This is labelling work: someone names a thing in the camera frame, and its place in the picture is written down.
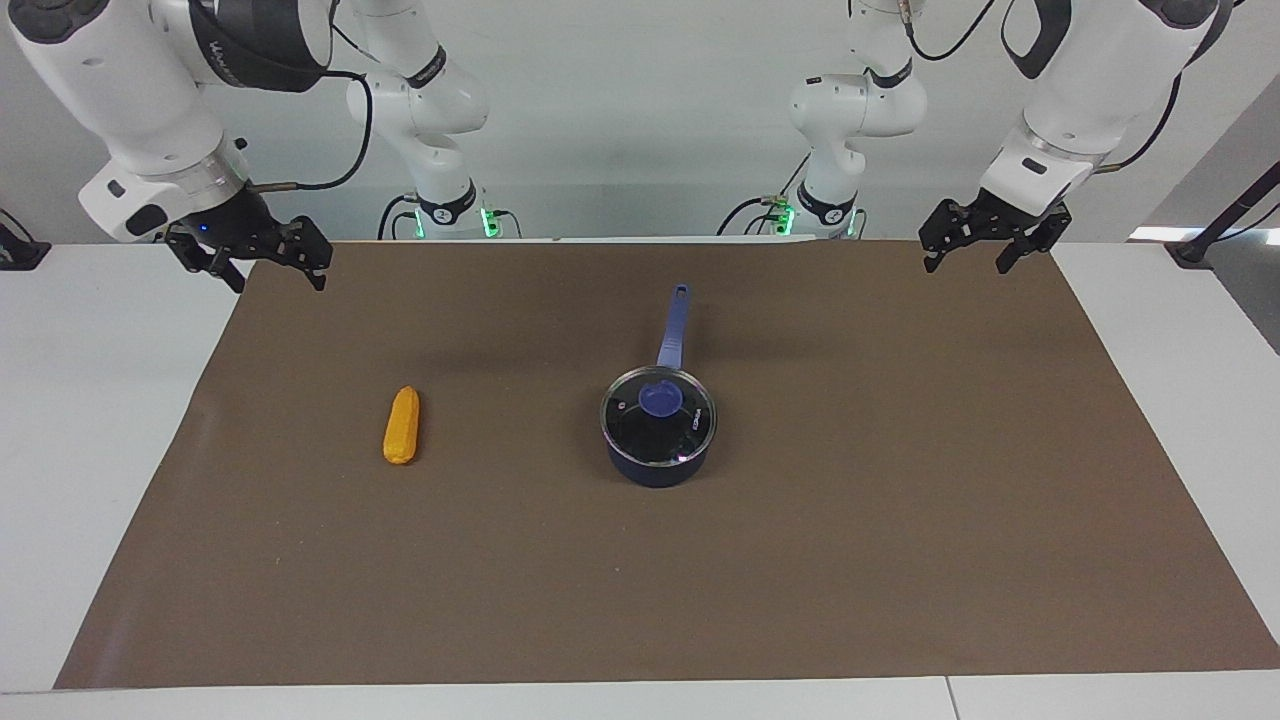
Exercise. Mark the brown table mat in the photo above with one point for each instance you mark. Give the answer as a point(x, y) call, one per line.
point(800, 560)

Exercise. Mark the black stand leg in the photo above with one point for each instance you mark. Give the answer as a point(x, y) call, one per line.
point(1192, 250)

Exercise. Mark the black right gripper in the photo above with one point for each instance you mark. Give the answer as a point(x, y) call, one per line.
point(245, 225)

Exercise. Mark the yellow corn cob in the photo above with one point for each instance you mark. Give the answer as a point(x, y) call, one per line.
point(402, 430)

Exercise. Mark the glass lid with blue knob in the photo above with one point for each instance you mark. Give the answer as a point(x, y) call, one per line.
point(660, 400)

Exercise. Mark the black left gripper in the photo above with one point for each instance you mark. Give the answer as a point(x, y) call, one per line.
point(1005, 215)

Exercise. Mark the black stand foot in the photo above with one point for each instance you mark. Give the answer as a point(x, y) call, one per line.
point(20, 255)

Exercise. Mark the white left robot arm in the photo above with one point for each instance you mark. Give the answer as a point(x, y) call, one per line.
point(1080, 90)

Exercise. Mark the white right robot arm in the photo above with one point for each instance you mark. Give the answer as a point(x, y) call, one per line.
point(150, 90)

